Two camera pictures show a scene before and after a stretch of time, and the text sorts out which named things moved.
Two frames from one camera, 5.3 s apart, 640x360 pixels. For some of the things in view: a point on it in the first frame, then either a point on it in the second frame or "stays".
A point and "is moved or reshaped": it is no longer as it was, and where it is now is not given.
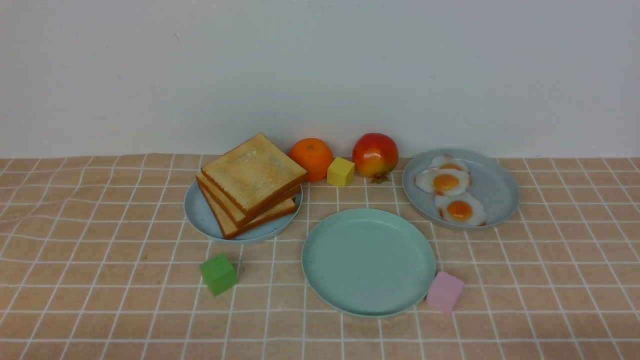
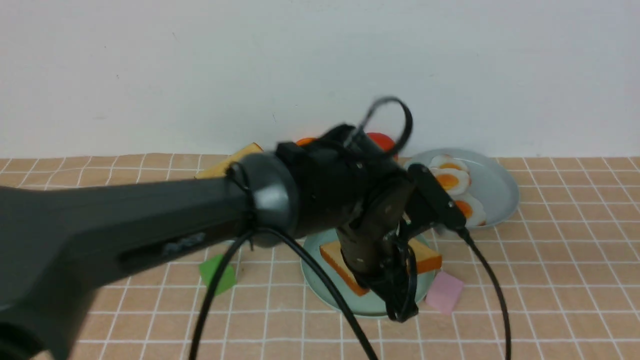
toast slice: (245, 219) is moved or reshaped
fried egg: (445, 161) stays
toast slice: (255, 175) is moved or reshaped
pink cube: (444, 291) stays
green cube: (219, 274) stays
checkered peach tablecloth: (99, 261) stays
